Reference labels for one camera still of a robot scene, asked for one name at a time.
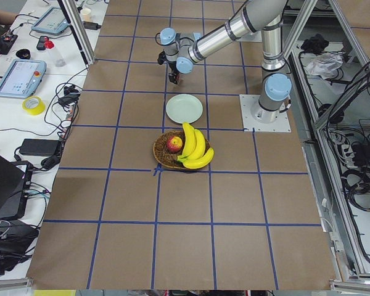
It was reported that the blue teach pendant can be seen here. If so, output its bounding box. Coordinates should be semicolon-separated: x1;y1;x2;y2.
0;59;47;99
31;7;68;35

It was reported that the pale green plate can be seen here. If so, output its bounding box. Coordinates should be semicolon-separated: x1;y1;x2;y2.
166;94;204;123

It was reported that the yellow tape roll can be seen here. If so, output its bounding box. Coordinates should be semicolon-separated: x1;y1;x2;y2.
22;96;46;116

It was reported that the black power adapter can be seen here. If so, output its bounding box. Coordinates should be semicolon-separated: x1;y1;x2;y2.
19;139;59;156

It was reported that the paper cup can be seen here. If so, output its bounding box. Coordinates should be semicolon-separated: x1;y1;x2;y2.
80;7;92;22

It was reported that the blue teach pendant far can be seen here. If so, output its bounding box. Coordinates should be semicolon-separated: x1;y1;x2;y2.
31;7;68;35

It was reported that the aluminium frame post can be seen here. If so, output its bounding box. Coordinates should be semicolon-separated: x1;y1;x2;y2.
57;0;95;67

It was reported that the woven wicker basket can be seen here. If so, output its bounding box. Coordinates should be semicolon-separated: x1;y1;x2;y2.
153;130;215;171

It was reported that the clear bottle red cap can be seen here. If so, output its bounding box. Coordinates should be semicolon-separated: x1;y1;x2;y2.
44;38;66;67

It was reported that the blue teach pendant near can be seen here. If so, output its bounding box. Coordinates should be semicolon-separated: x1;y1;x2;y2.
0;59;47;99

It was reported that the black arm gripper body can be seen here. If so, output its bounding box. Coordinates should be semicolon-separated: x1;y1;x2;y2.
168;63;180;81

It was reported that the yellow banana bunch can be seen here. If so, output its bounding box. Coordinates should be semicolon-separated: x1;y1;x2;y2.
177;122;215;170

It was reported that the red yellow apple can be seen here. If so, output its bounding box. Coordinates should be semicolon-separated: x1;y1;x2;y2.
166;136;183;154

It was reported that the crumpled white cloth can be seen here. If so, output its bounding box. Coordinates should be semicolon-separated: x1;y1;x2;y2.
305;52;343;80

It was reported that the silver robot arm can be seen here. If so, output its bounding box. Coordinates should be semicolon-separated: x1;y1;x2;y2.
155;0;292;123

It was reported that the black laptop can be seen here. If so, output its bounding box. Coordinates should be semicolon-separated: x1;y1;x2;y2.
0;156;32;221

